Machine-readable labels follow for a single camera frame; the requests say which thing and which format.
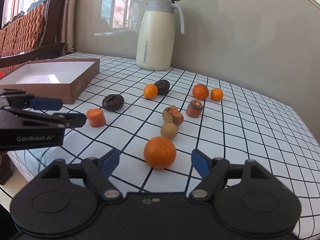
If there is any bright orange carrot chunk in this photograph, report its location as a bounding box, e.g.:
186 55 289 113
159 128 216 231
86 108 106 127

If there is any dark mangosteen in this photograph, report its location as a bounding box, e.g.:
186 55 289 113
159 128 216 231
102 94 125 112
154 79 170 95

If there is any large orange tangerine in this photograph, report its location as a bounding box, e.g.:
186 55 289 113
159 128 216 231
143 137 176 170

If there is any brownish carrot top piece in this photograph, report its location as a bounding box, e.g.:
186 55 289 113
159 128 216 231
186 100 203 118

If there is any small orange kumquat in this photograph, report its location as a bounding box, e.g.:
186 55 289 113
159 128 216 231
143 84 158 100

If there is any brown cardboard box white inside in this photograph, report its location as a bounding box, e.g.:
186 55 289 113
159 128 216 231
1 59 100 105

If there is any wooden sofa with orange cushion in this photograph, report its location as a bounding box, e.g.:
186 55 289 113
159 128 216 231
1 0 65 73

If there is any cut carrot end piece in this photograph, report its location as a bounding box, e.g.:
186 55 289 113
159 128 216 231
162 106 184 126

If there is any small orange far right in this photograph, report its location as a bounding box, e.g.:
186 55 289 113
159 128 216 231
210 88 224 101

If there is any black white grid tablecloth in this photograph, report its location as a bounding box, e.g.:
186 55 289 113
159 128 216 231
9 56 319 239

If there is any orange tangerine far right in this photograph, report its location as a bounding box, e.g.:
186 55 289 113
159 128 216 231
192 84 209 100

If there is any cream thermos jug grey lid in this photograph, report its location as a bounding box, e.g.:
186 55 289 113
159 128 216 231
136 0 185 71

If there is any beige floral curtain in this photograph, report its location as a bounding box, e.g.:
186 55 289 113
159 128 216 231
58 0 76 55

